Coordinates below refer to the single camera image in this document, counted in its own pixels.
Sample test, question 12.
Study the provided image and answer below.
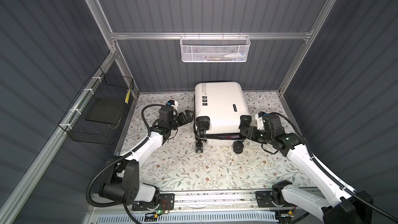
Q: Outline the white hard-shell suitcase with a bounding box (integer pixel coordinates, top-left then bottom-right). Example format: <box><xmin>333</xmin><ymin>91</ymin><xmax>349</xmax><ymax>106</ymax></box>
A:
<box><xmin>193</xmin><ymin>82</ymin><xmax>252</xmax><ymax>154</ymax></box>

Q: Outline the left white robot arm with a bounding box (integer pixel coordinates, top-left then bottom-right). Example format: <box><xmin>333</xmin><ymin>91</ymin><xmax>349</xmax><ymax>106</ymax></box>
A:
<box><xmin>86</xmin><ymin>106</ymin><xmax>194</xmax><ymax>207</ymax></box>

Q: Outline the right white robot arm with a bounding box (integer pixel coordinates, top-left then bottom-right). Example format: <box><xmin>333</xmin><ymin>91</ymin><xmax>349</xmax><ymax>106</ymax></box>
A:
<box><xmin>240</xmin><ymin>126</ymin><xmax>373</xmax><ymax>224</ymax></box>

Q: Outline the yellow tag on basket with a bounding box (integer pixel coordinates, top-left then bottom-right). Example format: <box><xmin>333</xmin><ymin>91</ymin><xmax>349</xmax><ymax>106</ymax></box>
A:
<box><xmin>124</xmin><ymin>89</ymin><xmax>131</xmax><ymax>104</ymax></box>

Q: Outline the toothpaste tube in basket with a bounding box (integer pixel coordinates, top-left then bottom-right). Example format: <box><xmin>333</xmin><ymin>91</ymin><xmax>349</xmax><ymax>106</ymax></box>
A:
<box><xmin>224</xmin><ymin>52</ymin><xmax>246</xmax><ymax>60</ymax></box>

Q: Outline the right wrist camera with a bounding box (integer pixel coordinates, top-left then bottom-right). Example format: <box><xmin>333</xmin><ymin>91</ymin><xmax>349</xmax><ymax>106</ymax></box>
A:
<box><xmin>256</xmin><ymin>112</ymin><xmax>284</xmax><ymax>133</ymax></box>

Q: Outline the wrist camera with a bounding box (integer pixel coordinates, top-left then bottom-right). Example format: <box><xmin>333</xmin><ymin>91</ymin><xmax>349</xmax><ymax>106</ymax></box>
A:
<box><xmin>256</xmin><ymin>112</ymin><xmax>284</xmax><ymax>133</ymax></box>
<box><xmin>159</xmin><ymin>100</ymin><xmax>178</xmax><ymax>123</ymax></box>

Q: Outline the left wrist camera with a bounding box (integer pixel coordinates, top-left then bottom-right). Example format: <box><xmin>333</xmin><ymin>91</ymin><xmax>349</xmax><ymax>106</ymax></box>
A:
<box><xmin>159</xmin><ymin>100</ymin><xmax>178</xmax><ymax>123</ymax></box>

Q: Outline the left black corrugated cable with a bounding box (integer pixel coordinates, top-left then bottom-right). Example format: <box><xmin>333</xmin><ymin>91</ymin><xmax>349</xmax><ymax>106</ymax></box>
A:
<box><xmin>85</xmin><ymin>104</ymin><xmax>165</xmax><ymax>224</ymax></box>

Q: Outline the black corrugated cable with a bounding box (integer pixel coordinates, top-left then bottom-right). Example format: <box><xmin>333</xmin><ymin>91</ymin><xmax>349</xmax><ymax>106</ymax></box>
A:
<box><xmin>270</xmin><ymin>111</ymin><xmax>398</xmax><ymax>223</ymax></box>
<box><xmin>85</xmin><ymin>104</ymin><xmax>165</xmax><ymax>224</ymax></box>

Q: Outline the white wire mesh basket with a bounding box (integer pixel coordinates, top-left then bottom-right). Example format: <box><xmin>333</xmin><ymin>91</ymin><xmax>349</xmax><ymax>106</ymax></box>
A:
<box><xmin>179</xmin><ymin>35</ymin><xmax>251</xmax><ymax>63</ymax></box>

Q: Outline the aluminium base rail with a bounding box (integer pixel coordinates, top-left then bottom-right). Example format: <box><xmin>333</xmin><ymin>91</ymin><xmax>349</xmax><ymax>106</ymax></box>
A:
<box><xmin>90</xmin><ymin>187</ymin><xmax>340</xmax><ymax>212</ymax></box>

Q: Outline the white vented cable duct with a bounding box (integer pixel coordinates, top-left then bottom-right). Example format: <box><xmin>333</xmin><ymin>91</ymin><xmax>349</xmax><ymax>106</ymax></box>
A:
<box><xmin>94</xmin><ymin>211</ymin><xmax>277</xmax><ymax>224</ymax></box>

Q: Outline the black wire mesh basket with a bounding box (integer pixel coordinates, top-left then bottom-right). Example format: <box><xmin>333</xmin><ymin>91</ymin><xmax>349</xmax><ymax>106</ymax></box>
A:
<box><xmin>59</xmin><ymin>68</ymin><xmax>134</xmax><ymax>145</ymax></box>

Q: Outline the right black corrugated cable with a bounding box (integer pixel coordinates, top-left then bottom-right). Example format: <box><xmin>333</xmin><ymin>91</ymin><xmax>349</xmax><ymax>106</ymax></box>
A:
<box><xmin>270</xmin><ymin>111</ymin><xmax>398</xmax><ymax>223</ymax></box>

